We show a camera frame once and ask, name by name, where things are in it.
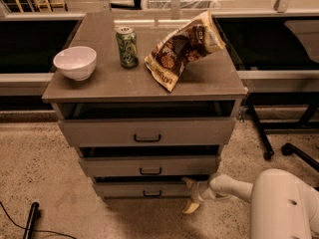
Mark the grey drawer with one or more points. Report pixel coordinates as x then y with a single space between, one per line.
141 187
149 160
146 124

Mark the wire mesh basket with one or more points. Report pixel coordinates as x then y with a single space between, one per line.
183 4

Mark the brown chip bag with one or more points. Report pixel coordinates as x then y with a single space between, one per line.
191 42

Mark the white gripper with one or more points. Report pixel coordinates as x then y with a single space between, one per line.
201 192

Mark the black chair base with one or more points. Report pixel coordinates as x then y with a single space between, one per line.
289 149

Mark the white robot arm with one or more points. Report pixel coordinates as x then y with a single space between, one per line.
282 206

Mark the grey middle drawer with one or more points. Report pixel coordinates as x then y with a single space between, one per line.
149 160

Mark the grey drawer cabinet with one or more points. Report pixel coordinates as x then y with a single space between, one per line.
212 78

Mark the white bowl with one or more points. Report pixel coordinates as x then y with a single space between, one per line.
76 63

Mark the green soda can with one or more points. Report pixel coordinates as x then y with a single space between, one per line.
127 44

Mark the black table leg frame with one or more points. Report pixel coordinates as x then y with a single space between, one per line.
303 124

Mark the grey bottom drawer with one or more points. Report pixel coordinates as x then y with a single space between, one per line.
141 187

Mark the black stand leg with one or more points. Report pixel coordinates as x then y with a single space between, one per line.
34 215

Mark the grey top drawer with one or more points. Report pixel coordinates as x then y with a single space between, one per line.
146 124

